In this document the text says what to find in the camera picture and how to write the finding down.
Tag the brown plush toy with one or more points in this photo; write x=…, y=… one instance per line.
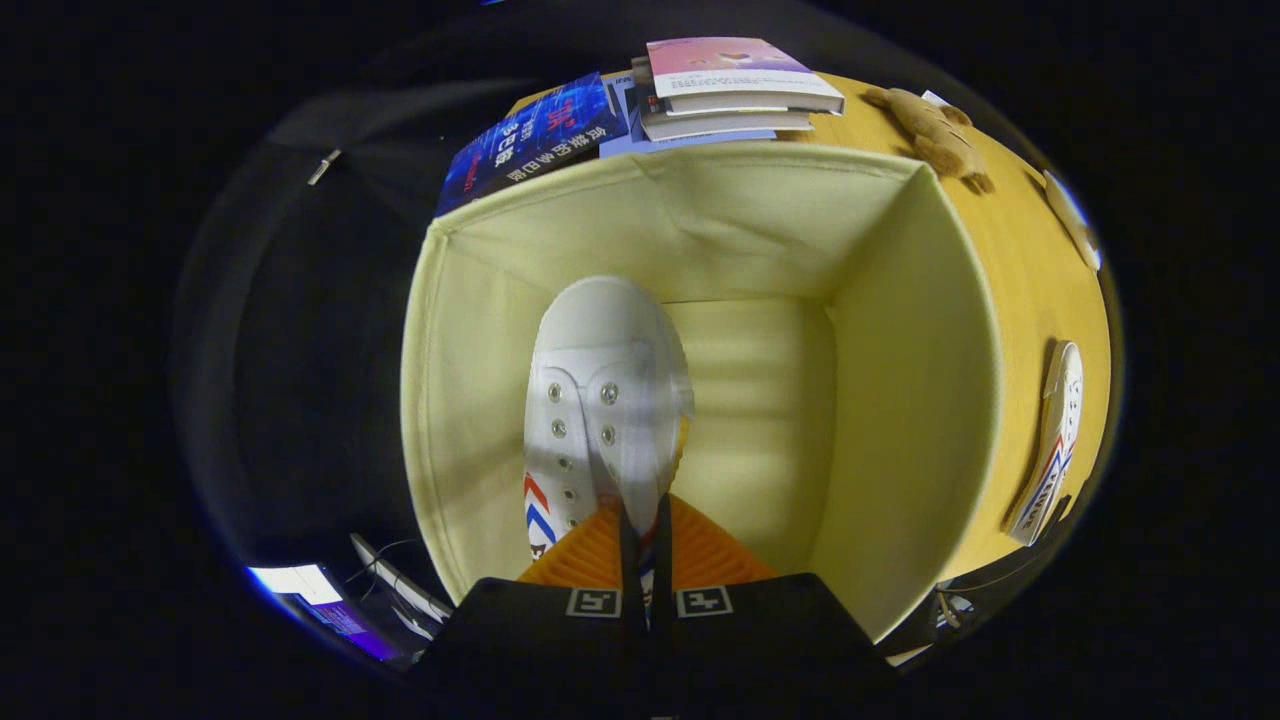
x=930, y=135

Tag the white flat device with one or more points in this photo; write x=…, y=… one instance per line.
x=410, y=595

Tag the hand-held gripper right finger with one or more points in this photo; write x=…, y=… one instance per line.
x=662, y=560

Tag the green fabric storage box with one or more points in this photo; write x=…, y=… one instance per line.
x=700, y=220

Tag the pink cover book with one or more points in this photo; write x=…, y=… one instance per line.
x=730, y=65

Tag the silver clip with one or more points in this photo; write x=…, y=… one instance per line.
x=323, y=166

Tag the grey book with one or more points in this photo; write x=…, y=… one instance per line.
x=720, y=122

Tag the pale blue book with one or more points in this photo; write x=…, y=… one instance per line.
x=640, y=145

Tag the white canvas shoe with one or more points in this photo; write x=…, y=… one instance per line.
x=1060, y=420
x=600, y=330

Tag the lit computer monitor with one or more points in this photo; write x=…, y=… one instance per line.
x=300, y=585

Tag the dark blue printed book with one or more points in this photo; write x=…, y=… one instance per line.
x=530, y=140

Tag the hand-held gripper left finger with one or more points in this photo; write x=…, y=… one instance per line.
x=630, y=560

